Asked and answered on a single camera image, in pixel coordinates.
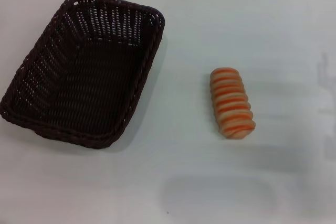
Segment dark brown woven basket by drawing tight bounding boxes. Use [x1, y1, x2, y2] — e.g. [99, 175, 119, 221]
[0, 0, 166, 150]

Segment orange striped bread roll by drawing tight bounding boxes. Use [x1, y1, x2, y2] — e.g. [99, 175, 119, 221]
[209, 66, 257, 140]

